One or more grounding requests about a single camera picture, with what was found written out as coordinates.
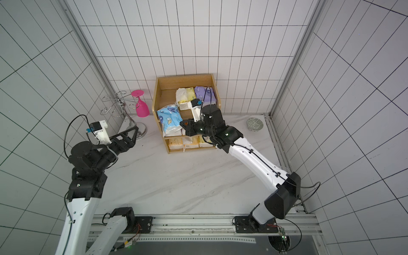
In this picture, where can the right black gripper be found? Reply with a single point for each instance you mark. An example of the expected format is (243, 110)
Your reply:
(194, 127)

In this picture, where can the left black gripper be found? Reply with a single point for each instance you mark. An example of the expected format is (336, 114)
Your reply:
(125, 147)

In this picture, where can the blue tissue pack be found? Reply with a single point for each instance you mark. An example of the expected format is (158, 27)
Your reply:
(170, 118)

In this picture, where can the yellow floral tissue pack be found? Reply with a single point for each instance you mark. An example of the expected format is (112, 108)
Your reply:
(184, 96)

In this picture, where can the purple tissue pack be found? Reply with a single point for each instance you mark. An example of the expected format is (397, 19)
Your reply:
(206, 95)

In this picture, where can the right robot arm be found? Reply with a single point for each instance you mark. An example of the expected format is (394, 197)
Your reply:
(284, 187)

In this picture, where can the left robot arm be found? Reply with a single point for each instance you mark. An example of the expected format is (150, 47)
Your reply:
(85, 192)

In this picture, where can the bottom middle beige tissue pack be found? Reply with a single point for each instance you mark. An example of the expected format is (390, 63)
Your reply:
(190, 142)

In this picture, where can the beige tissue pack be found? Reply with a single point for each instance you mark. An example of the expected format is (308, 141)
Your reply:
(175, 144)
(190, 142)

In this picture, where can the bottom right yellow tissue pack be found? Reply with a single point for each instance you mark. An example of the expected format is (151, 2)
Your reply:
(203, 143)

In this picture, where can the bottom left beige tissue pack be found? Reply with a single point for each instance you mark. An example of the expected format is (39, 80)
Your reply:
(175, 144)

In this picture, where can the pink wine glass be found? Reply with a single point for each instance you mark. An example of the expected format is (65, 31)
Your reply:
(141, 108)

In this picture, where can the silver glass holder stand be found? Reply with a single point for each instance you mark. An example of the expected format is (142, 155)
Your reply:
(120, 102)

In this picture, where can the green patterned small dish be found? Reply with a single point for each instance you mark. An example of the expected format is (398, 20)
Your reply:
(254, 124)

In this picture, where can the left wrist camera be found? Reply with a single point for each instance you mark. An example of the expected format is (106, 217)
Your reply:
(98, 129)

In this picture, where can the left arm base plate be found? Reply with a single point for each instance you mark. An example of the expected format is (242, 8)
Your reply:
(140, 224)

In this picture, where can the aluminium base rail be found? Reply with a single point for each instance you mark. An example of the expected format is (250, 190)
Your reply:
(218, 227)

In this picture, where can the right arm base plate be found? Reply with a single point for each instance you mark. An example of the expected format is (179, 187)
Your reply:
(248, 225)

